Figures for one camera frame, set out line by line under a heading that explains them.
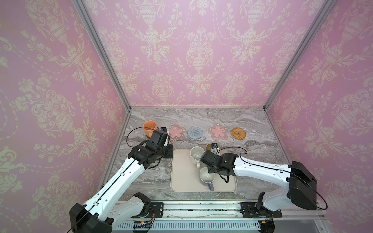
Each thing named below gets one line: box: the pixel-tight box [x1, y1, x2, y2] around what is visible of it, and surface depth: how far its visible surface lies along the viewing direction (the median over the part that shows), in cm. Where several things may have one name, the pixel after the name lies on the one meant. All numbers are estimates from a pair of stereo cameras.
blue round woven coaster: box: [187, 127, 204, 140], surface depth 108 cm
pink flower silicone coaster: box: [169, 124, 187, 141], surface depth 108 cm
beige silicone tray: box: [169, 148, 238, 193], surface depth 84 cm
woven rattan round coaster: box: [230, 127, 247, 141], surface depth 108 cm
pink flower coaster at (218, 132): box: [207, 123, 229, 141], surface depth 108 cm
